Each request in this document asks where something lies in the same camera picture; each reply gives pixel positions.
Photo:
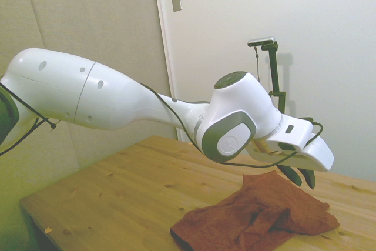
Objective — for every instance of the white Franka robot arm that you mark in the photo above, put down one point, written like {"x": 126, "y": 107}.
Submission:
{"x": 117, "y": 98}

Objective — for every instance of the dark red shorts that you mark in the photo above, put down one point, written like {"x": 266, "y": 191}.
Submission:
{"x": 264, "y": 212}

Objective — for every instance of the white door frame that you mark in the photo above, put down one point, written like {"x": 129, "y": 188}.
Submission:
{"x": 164, "y": 42}

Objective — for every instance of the beige wrist camera mount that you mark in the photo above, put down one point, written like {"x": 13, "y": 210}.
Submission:
{"x": 264, "y": 157}

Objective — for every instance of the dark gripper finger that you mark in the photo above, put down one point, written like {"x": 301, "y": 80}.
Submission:
{"x": 292, "y": 174}
{"x": 308, "y": 177}

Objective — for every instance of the grey wall switch plate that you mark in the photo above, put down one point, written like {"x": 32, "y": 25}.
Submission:
{"x": 176, "y": 1}

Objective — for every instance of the grey exterior camera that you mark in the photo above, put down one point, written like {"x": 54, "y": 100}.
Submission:
{"x": 261, "y": 41}

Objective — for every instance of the dark camera stand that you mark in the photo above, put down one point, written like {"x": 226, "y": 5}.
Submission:
{"x": 275, "y": 77}

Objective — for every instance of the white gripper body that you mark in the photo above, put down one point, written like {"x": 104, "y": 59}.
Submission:
{"x": 314, "y": 154}

